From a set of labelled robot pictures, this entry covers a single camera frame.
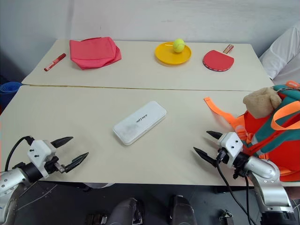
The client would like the red folded cloth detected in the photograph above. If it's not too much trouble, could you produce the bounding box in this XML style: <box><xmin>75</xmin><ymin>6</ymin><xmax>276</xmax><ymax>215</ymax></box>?
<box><xmin>69</xmin><ymin>37</ymin><xmax>122</xmax><ymax>70</ymax></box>

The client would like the beige plush toy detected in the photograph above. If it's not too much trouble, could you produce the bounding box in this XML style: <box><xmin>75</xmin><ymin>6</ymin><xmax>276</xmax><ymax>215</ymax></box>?
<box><xmin>242</xmin><ymin>87</ymin><xmax>283</xmax><ymax>119</ymax></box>

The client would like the small metal bracket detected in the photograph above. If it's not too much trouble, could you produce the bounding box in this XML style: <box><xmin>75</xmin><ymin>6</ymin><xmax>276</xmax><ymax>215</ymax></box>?
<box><xmin>218</xmin><ymin>209</ymin><xmax>234</xmax><ymax>225</ymax></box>

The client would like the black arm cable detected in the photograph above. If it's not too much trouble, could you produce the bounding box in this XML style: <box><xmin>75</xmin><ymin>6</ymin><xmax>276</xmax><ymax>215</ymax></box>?
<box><xmin>4</xmin><ymin>135</ymin><xmax>34</xmax><ymax>172</ymax></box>
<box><xmin>216</xmin><ymin>150</ymin><xmax>261</xmax><ymax>225</ymax></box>

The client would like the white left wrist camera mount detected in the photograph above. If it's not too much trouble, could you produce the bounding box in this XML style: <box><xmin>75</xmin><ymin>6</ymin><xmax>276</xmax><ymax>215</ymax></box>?
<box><xmin>26</xmin><ymin>139</ymin><xmax>57</xmax><ymax>180</ymax></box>

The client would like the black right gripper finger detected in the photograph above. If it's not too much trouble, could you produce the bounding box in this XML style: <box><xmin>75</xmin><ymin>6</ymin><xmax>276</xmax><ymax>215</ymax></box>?
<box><xmin>206</xmin><ymin>130</ymin><xmax>224</xmax><ymax>142</ymax></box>
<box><xmin>193</xmin><ymin>147</ymin><xmax>218</xmax><ymax>168</ymax></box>

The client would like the red marker pen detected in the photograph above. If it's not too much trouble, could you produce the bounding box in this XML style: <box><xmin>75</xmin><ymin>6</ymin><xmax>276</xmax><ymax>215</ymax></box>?
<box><xmin>44</xmin><ymin>53</ymin><xmax>67</xmax><ymax>72</ymax></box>

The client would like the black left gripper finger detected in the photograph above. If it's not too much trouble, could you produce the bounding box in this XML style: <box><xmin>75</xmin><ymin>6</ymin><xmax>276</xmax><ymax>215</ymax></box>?
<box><xmin>63</xmin><ymin>151</ymin><xmax>90</xmax><ymax>173</ymax></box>
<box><xmin>50</xmin><ymin>136</ymin><xmax>75</xmax><ymax>149</ymax></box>

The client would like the yellow plastic plate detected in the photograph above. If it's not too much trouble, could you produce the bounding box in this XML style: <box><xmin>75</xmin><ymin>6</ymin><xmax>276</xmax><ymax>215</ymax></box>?
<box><xmin>154</xmin><ymin>41</ymin><xmax>192</xmax><ymax>66</ymax></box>

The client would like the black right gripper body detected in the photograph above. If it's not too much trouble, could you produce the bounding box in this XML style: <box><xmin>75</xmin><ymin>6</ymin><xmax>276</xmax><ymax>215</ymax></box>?
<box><xmin>212</xmin><ymin>148</ymin><xmax>232</xmax><ymax>168</ymax></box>

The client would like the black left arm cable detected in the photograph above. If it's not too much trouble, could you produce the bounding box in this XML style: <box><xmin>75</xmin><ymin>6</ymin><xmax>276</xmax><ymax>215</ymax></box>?
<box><xmin>4</xmin><ymin>135</ymin><xmax>34</xmax><ymax>172</ymax></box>

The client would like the blue rolled mat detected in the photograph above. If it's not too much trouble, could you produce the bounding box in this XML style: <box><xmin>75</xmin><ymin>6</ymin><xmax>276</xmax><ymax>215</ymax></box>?
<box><xmin>0</xmin><ymin>82</ymin><xmax>23</xmax><ymax>111</ymax></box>

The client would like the yellow-green tennis ball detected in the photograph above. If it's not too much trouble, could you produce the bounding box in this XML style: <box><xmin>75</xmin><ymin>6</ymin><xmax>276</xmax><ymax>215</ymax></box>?
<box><xmin>172</xmin><ymin>38</ymin><xmax>185</xmax><ymax>53</ymax></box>

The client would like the dark rounded shape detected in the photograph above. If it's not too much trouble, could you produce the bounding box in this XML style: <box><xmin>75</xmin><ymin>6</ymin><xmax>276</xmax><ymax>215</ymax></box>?
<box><xmin>106</xmin><ymin>197</ymin><xmax>145</xmax><ymax>225</ymax></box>
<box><xmin>167</xmin><ymin>194</ymin><xmax>198</xmax><ymax>225</ymax></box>

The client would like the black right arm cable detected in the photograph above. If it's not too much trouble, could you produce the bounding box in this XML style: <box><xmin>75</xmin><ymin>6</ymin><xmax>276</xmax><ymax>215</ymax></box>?
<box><xmin>216</xmin><ymin>150</ymin><xmax>261</xmax><ymax>225</ymax></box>

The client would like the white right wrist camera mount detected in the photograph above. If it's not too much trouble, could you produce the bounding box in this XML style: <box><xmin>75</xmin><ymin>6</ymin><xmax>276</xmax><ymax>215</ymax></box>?
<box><xmin>216</xmin><ymin>132</ymin><xmax>244</xmax><ymax>168</ymax></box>

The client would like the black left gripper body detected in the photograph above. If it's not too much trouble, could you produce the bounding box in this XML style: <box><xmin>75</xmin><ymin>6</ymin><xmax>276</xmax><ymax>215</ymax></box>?
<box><xmin>44</xmin><ymin>156</ymin><xmax>68</xmax><ymax>175</ymax></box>

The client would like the white fabric sheet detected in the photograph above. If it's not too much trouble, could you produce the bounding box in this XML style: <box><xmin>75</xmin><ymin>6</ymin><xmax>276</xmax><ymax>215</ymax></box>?
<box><xmin>258</xmin><ymin>25</ymin><xmax>300</xmax><ymax>83</ymax></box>

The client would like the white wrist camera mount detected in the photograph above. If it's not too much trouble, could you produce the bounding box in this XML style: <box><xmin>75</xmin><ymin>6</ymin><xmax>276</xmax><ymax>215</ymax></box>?
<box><xmin>216</xmin><ymin>132</ymin><xmax>244</xmax><ymax>168</ymax></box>
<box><xmin>26</xmin><ymin>139</ymin><xmax>57</xmax><ymax>180</ymax></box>

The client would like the red table tennis paddle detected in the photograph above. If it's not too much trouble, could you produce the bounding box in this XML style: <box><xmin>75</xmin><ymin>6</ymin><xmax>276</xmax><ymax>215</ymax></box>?
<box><xmin>202</xmin><ymin>44</ymin><xmax>235</xmax><ymax>72</ymax></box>

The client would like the orange and green backpack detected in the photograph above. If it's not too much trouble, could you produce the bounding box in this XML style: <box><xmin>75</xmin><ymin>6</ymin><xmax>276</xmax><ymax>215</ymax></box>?
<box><xmin>203</xmin><ymin>80</ymin><xmax>300</xmax><ymax>183</ymax></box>

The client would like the white rectangular case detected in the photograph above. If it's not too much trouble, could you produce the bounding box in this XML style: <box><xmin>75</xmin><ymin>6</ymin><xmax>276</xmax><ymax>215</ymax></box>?
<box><xmin>112</xmin><ymin>100</ymin><xmax>167</xmax><ymax>146</ymax></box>

